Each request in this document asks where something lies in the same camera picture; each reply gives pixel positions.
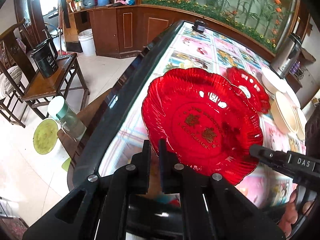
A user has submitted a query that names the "wooden side table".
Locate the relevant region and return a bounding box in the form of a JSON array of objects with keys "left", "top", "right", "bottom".
[{"left": 21, "top": 53, "right": 90, "bottom": 120}]

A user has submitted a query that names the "gold rimmed red plate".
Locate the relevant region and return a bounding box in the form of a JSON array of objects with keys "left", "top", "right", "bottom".
[{"left": 226, "top": 67, "right": 271, "bottom": 114}]

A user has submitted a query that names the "wooden chair with cushion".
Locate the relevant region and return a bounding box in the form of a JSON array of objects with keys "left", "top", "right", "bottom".
[{"left": 1, "top": 19, "right": 30, "bottom": 128}]

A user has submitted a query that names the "small black device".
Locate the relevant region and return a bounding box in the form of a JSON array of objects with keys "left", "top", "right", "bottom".
[{"left": 192, "top": 19, "right": 206, "bottom": 33}]

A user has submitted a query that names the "white bowl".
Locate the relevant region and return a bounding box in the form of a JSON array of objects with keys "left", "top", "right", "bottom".
[
  {"left": 285, "top": 89, "right": 301, "bottom": 109},
  {"left": 261, "top": 68, "right": 286, "bottom": 94}
]

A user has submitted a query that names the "wooden cabinet counter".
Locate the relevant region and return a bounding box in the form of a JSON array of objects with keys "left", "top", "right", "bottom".
[{"left": 69, "top": 4, "right": 275, "bottom": 61}]

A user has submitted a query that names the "green round stool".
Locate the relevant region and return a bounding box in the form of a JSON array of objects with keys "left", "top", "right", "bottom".
[{"left": 33, "top": 119, "right": 59, "bottom": 155}]

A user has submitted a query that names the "stainless steel thermos pot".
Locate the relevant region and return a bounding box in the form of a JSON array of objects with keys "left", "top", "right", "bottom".
[{"left": 270, "top": 33, "right": 302, "bottom": 79}]

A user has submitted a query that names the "person's right hand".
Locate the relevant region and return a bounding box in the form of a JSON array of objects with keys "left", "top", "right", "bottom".
[{"left": 278, "top": 190, "right": 298, "bottom": 239}]

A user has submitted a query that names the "glass jar green lid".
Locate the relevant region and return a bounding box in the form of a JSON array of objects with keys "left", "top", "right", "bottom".
[{"left": 48, "top": 96, "right": 87, "bottom": 141}]

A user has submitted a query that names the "white plastic bucket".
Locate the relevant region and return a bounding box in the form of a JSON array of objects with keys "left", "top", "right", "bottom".
[{"left": 78, "top": 29, "right": 96, "bottom": 56}]

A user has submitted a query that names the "artificial flower glass display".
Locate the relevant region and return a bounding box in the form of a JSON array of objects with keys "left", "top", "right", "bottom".
[{"left": 142, "top": 0, "right": 300, "bottom": 53}]

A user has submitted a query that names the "beige plastic plate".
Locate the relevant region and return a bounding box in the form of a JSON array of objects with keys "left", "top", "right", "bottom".
[
  {"left": 294, "top": 107, "right": 307, "bottom": 141},
  {"left": 271, "top": 91, "right": 298, "bottom": 134}
]

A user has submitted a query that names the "black electric kettle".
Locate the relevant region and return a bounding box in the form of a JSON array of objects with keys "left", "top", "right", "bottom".
[{"left": 30, "top": 38, "right": 58, "bottom": 79}]

